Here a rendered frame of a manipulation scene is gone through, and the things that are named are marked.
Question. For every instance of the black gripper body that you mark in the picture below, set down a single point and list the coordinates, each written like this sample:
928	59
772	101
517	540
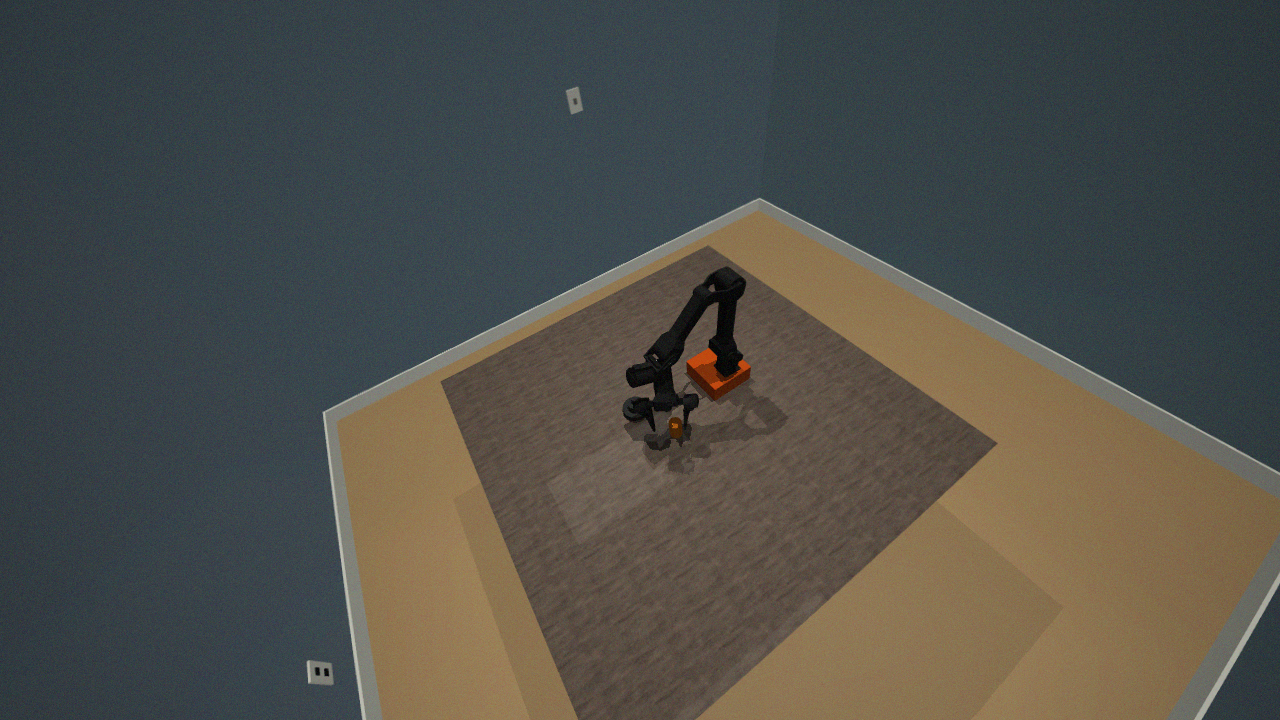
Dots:
643	404

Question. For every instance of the black stepped round pedestal with short shaft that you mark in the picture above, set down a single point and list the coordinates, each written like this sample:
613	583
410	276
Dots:
628	410

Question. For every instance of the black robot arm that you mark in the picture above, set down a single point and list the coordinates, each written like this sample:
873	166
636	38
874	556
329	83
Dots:
729	286

